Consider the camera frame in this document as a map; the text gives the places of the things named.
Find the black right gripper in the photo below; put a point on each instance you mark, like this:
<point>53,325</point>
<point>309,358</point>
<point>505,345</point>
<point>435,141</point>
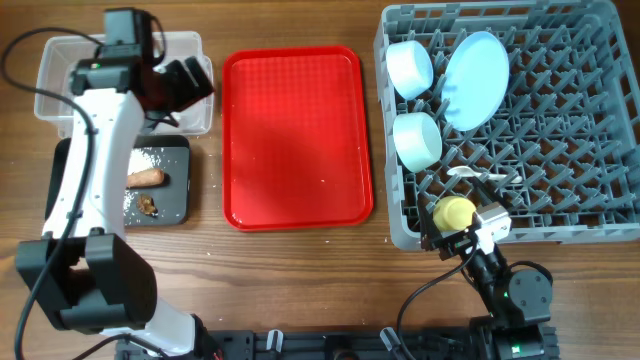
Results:
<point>430,233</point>

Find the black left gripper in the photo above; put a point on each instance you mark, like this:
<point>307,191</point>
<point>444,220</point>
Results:
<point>192,92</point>

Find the yellow plastic cup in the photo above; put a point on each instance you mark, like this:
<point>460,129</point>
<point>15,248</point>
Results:
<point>453,213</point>

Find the white plastic spoon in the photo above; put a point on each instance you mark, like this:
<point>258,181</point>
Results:
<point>466,172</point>

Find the green bowl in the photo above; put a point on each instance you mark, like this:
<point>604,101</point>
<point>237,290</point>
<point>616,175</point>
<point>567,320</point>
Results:
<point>417,140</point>

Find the brown food scrap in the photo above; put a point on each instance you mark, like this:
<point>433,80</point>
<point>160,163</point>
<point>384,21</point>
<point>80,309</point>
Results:
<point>146,206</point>

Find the light blue plate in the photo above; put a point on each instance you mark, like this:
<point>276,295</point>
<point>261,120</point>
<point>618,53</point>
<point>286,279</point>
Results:
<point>476,80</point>

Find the light blue bowl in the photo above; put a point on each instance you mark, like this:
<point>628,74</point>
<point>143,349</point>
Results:
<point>410,68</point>

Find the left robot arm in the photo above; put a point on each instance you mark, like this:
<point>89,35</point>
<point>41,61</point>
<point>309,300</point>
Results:
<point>81,272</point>

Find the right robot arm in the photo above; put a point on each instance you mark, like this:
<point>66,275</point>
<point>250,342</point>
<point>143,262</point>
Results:
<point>516,295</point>

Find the grey dishwasher rack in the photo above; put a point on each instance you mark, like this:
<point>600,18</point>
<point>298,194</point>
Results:
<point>568,124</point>

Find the black plastic tray bin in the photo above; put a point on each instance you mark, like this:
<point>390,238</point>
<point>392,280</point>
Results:
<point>173,199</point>

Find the clear plastic bin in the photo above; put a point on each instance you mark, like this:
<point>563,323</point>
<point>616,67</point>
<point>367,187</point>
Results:
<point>61,54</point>

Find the red serving tray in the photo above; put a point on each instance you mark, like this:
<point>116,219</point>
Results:
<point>295,149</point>

